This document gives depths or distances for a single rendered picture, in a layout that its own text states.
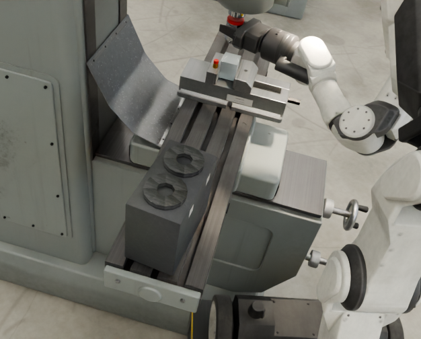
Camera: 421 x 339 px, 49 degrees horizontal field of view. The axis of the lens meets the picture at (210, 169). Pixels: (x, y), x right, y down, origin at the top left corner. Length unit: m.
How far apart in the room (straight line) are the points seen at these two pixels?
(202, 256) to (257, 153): 0.54
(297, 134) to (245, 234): 1.48
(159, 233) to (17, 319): 1.26
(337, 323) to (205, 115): 0.72
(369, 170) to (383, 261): 2.04
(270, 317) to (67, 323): 0.95
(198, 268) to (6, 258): 1.16
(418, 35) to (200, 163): 0.49
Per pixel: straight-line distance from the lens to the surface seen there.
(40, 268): 2.04
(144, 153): 1.51
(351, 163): 2.99
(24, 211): 1.87
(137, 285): 1.08
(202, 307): 1.67
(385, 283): 1.04
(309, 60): 1.19
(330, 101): 1.15
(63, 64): 1.36
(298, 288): 2.28
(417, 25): 0.85
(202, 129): 1.41
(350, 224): 1.69
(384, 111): 1.07
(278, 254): 1.70
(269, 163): 1.51
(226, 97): 1.50
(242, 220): 1.60
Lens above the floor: 1.85
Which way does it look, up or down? 44 degrees down
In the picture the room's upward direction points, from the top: 11 degrees clockwise
